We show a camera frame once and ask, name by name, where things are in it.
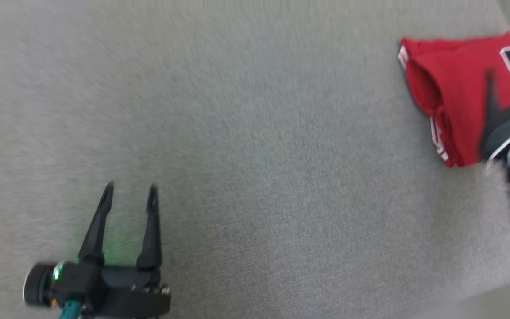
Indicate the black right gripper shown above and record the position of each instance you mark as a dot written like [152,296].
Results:
[503,128]

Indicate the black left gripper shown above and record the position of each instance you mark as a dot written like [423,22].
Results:
[131,292]

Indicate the red shirt with white sleeves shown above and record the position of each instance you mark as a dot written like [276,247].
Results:
[454,88]

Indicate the grey fabric sofa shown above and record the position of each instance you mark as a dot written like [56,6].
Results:
[259,155]

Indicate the dark left wrist camera box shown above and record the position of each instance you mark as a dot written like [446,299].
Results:
[78,283]

